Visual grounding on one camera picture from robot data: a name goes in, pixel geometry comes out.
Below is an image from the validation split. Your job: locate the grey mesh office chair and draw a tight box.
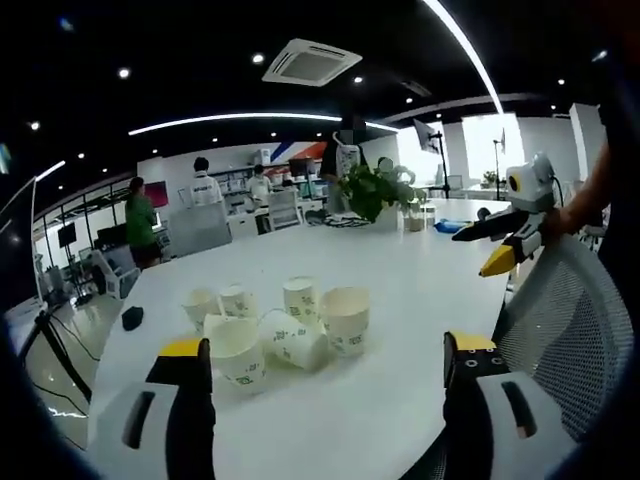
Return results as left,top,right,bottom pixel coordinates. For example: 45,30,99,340
492,233,635,446

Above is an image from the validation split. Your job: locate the blue cloth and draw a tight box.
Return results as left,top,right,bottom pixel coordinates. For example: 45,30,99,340
433,218,474,234

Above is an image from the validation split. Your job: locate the monitor on black stand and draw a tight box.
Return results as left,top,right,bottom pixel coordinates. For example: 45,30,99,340
412,118,452,201

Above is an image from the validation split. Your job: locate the black light stand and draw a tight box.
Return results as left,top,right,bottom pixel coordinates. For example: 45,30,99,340
491,126,509,202

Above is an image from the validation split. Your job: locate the pile of white paper cups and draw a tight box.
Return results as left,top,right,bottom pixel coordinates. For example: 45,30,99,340
181,275,372,397

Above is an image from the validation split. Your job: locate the ceiling air conditioner unit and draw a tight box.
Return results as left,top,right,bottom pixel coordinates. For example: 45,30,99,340
261,38,364,88

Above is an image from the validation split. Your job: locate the white office chair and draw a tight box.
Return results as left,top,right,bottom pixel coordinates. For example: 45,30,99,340
267,192,306,231
167,202,234,259

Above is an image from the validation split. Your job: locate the black tripod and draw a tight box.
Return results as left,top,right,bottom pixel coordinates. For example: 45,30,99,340
33,298,95,405

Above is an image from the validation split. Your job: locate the green potted plant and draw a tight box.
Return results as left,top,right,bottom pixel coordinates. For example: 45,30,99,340
338,158,427,232

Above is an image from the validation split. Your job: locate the white table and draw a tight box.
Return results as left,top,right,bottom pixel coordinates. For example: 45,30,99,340
87,197,512,480

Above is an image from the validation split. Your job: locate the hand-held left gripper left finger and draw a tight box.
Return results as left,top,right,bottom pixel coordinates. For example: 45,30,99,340
87,337,217,480

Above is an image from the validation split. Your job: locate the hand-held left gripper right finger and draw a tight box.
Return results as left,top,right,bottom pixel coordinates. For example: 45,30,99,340
442,329,581,480

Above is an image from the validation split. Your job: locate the small black object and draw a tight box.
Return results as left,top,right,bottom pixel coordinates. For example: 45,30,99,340
122,305,146,332

